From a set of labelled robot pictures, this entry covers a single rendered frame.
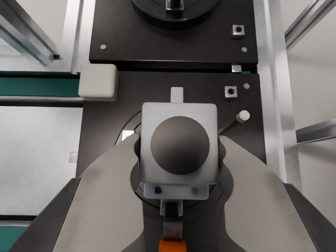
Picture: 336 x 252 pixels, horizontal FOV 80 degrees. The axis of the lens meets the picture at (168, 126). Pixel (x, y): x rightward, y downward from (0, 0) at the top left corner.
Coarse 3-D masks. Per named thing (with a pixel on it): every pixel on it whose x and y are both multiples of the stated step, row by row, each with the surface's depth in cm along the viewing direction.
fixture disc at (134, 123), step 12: (132, 120) 24; (120, 132) 24; (216, 192) 23; (144, 204) 22; (156, 204) 23; (192, 204) 23; (204, 204) 22; (156, 216) 22; (180, 216) 22; (192, 216) 22
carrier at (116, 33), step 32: (96, 0) 30; (128, 0) 30; (160, 0) 28; (192, 0) 28; (224, 0) 30; (96, 32) 29; (128, 32) 29; (160, 32) 29; (192, 32) 29; (224, 32) 29; (128, 64) 29; (160, 64) 29; (192, 64) 29; (224, 64) 29; (256, 64) 29
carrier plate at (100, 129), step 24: (120, 72) 28; (144, 72) 28; (168, 72) 28; (192, 72) 28; (120, 96) 27; (144, 96) 27; (168, 96) 27; (192, 96) 27; (216, 96) 27; (240, 96) 27; (96, 120) 27; (120, 120) 27; (96, 144) 26; (240, 144) 26; (264, 144) 26; (144, 216) 24; (216, 216) 24; (144, 240) 24; (192, 240) 24; (216, 240) 24
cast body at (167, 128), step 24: (144, 120) 11; (168, 120) 10; (192, 120) 10; (216, 120) 11; (144, 144) 11; (168, 144) 10; (192, 144) 10; (216, 144) 11; (144, 168) 11; (168, 168) 10; (192, 168) 10; (216, 168) 11; (144, 192) 13; (168, 192) 13; (192, 192) 14
